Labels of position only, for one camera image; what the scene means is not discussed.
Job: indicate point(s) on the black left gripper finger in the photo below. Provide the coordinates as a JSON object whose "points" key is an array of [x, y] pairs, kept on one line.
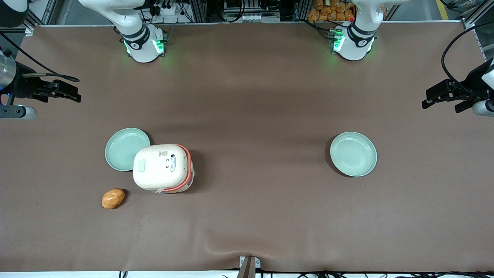
{"points": [[442, 101], [439, 89]]}

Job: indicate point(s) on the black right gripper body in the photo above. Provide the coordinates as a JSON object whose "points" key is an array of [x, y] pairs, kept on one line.
{"points": [[24, 83]]}

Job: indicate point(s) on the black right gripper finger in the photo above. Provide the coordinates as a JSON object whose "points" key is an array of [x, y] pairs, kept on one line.
{"points": [[67, 87], [72, 98]]}

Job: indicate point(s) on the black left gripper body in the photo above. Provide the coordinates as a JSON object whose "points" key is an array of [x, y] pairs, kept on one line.
{"points": [[471, 82]]}

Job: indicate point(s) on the cream rice cooker orange trim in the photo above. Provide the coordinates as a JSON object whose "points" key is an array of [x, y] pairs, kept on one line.
{"points": [[160, 168]]}

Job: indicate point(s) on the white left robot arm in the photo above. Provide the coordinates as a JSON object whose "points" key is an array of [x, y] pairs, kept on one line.
{"points": [[357, 38]]}

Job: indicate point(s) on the pale green plate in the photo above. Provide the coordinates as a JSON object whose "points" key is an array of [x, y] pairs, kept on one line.
{"points": [[123, 148], [353, 154]]}

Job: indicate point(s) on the brown potato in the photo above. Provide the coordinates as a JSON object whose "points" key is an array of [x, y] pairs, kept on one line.
{"points": [[113, 198]]}

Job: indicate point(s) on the white power strip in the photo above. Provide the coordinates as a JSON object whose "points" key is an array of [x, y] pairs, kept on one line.
{"points": [[168, 9]]}

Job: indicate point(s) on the bag of orange bread rolls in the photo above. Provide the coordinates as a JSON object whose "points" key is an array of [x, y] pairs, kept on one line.
{"points": [[332, 9]]}

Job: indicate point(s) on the white terminal block strip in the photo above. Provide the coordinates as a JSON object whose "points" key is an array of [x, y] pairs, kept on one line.
{"points": [[251, 17]]}

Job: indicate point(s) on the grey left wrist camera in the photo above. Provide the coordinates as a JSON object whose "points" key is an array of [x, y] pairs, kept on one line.
{"points": [[483, 108]]}

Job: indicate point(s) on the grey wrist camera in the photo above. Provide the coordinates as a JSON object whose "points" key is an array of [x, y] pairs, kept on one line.
{"points": [[483, 108], [17, 112]]}

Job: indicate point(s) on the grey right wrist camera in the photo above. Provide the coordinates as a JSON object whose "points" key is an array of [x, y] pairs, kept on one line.
{"points": [[17, 112]]}

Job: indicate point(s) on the aluminium frame post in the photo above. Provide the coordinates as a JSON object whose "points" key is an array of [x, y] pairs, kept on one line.
{"points": [[476, 13], [36, 17]]}

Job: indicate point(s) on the metal table edge bracket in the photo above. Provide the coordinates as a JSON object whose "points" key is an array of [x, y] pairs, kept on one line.
{"points": [[250, 266]]}

